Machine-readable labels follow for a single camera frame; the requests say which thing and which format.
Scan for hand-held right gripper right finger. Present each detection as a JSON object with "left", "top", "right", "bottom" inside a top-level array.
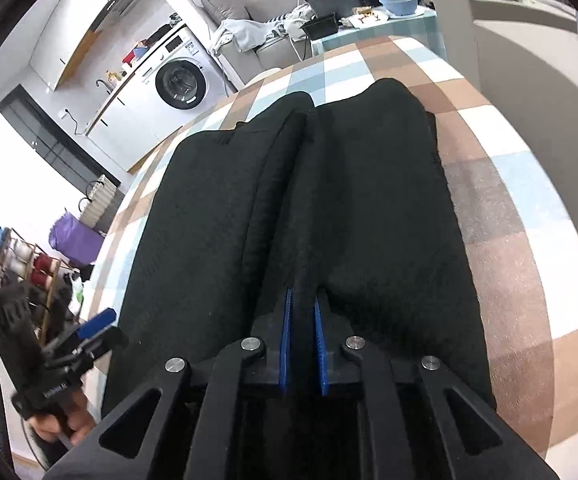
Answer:
[{"left": 314, "top": 289, "right": 561, "bottom": 480}]

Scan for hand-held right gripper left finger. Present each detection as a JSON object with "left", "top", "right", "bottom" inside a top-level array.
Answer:
[{"left": 44, "top": 287, "right": 295, "bottom": 480}]

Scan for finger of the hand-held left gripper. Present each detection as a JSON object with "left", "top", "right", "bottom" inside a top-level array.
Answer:
[
  {"left": 71, "top": 309, "right": 117, "bottom": 343},
  {"left": 44, "top": 328, "right": 130, "bottom": 370}
]

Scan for black knit garment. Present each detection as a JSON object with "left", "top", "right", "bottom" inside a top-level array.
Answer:
[{"left": 100, "top": 77, "right": 497, "bottom": 480}]

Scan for dark clothes pile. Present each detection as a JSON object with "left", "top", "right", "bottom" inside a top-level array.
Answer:
[{"left": 144, "top": 12, "right": 186, "bottom": 46}]

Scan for grey striped clothes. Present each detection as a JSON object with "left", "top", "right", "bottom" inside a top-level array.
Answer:
[{"left": 211, "top": 2, "right": 315, "bottom": 56}]

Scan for person's left hand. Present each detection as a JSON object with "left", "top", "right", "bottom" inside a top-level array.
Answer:
[{"left": 29, "top": 390, "right": 97, "bottom": 448}]

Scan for wooden yarn rack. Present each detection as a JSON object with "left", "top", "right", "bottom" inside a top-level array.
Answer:
[{"left": 0, "top": 227, "right": 64, "bottom": 346}]

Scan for row of yarn spools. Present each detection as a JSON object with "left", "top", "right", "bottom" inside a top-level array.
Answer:
[{"left": 0, "top": 227, "right": 60, "bottom": 293}]

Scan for purple bag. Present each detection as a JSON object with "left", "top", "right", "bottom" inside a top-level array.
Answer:
[{"left": 49, "top": 211, "right": 104, "bottom": 267}]

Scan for woven laundry basket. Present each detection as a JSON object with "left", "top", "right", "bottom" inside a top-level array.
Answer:
[{"left": 78, "top": 174, "right": 120, "bottom": 228}]

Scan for dark door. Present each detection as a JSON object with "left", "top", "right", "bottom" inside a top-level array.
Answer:
[{"left": 0, "top": 85, "right": 122, "bottom": 188}]

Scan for white base cabinet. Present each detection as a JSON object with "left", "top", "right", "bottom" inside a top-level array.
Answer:
[{"left": 86, "top": 72, "right": 180, "bottom": 173}]

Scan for checked blanket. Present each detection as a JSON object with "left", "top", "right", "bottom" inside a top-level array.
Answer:
[{"left": 76, "top": 35, "right": 578, "bottom": 466}]

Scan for white washing machine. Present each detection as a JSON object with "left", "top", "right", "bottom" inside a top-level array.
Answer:
[{"left": 128, "top": 22, "right": 230, "bottom": 126}]

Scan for white cushion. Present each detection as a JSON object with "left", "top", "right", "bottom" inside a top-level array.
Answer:
[{"left": 246, "top": 67, "right": 282, "bottom": 86}]

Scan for white plate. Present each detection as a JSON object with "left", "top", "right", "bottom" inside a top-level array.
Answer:
[{"left": 346, "top": 7, "right": 390, "bottom": 28}]

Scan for blue bowl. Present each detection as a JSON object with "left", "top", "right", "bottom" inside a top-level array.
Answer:
[{"left": 379, "top": 0, "right": 418, "bottom": 16}]

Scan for grey sideboard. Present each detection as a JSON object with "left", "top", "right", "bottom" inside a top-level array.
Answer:
[{"left": 426, "top": 0, "right": 578, "bottom": 111}]

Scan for white wall cabinet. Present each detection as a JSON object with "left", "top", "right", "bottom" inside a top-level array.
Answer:
[{"left": 29, "top": 0, "right": 155, "bottom": 91}]

